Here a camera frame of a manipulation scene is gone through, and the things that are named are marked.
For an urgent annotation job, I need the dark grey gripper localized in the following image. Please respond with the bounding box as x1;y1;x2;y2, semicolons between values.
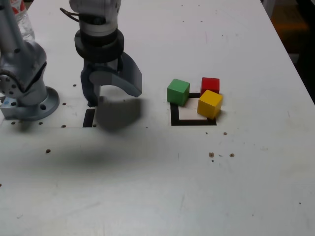
81;51;143;107

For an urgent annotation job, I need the green cube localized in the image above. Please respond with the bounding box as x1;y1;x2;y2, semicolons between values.
166;78;191;107

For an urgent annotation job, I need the red cube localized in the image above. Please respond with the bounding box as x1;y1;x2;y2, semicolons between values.
200;77;221;96

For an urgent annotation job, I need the yellow cube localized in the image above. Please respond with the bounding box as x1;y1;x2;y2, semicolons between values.
197;89;223;119

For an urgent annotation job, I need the black tape square outline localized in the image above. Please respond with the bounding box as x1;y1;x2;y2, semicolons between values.
170;92;218;127

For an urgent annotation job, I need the black tape strip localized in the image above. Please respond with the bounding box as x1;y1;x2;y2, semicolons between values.
83;103;97;128

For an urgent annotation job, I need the clear plastic water bottle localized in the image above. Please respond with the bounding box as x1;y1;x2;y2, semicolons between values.
11;0;35;41

